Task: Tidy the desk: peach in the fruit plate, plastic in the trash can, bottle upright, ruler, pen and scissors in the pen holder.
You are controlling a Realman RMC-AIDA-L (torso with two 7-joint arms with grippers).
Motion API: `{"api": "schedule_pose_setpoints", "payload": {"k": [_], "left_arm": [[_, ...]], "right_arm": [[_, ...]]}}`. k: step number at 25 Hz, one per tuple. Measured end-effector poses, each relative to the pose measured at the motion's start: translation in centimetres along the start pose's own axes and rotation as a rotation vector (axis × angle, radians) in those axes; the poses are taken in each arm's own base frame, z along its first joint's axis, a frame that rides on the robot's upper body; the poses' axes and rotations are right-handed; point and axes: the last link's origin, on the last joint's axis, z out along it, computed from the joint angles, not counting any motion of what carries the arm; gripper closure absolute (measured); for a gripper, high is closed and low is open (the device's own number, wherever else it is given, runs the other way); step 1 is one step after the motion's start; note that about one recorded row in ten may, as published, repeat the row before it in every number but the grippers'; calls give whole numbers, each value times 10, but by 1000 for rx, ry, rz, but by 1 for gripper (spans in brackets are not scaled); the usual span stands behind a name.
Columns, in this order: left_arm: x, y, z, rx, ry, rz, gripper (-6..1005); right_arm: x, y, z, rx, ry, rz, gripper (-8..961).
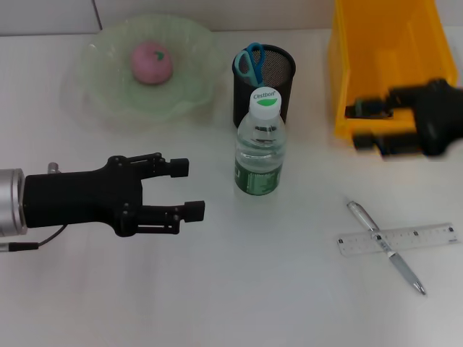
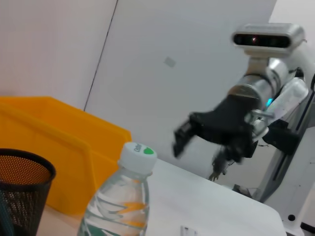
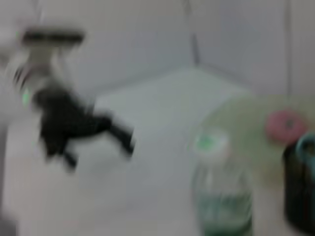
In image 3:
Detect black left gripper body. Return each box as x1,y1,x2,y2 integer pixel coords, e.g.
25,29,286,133
34,89,114,158

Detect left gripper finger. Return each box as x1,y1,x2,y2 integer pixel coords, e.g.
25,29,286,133
60,147,79,172
105,117,136,158

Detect clear water bottle green label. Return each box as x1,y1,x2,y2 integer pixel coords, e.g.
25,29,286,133
190,129,255,236

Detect pink peach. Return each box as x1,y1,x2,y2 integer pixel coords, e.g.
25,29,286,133
265,110,307,146

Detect blue scissors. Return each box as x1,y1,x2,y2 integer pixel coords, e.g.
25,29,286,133
294,132,315,163

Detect green glass fruit plate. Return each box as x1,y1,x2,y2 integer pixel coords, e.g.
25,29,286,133
201,94,315,177

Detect black mesh pen holder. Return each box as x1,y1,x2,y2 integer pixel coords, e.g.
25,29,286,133
282,144,315,236

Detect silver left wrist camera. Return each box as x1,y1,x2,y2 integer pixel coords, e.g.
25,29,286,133
21,29,86,49

